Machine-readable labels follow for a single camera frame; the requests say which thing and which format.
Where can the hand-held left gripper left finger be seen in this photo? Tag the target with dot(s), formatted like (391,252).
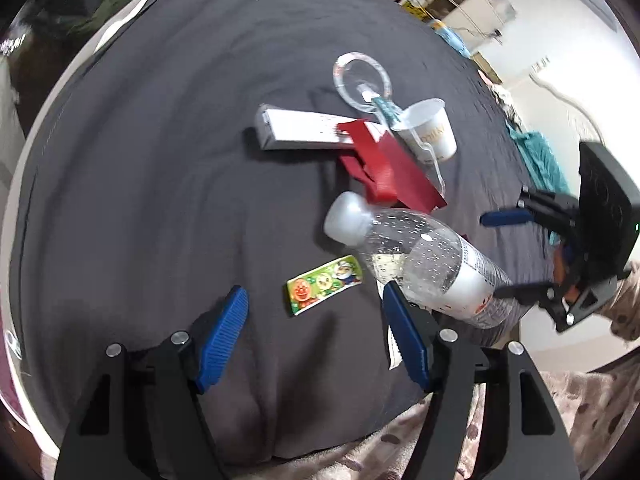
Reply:
(225,340)

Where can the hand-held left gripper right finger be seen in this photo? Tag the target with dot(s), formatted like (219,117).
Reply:
(405,330)

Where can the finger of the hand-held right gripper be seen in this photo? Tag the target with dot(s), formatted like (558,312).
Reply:
(525,292)
(505,218)

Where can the clear plastic bottle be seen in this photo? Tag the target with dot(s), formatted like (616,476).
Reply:
(425,255)

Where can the white paper cup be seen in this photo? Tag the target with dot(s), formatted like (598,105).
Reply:
(435,130)

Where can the person's right forearm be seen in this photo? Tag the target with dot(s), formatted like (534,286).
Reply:
(625,310)

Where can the white paper note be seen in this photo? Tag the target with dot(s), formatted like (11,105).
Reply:
(392,355)

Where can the teal cloth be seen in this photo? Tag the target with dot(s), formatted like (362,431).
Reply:
(540,160)

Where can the clear plastic spoon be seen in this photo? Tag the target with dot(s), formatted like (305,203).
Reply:
(439,170)

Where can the cartoon print snack wrapper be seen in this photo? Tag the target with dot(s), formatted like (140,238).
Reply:
(325,282)

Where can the small teal white tube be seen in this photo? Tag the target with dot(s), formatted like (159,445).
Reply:
(385,107)

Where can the light blue plastic bag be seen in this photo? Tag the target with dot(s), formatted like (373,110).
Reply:
(455,40)

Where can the white storage cabinet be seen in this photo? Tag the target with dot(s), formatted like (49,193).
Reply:
(480,15)

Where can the long white cardboard box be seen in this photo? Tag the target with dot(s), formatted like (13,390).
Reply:
(295,127)

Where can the yellow and black package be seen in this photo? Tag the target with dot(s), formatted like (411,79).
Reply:
(414,8)

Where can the dark green bag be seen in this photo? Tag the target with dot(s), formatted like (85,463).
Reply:
(110,0)

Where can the white wall outlet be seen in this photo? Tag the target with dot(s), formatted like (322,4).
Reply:
(541,63)

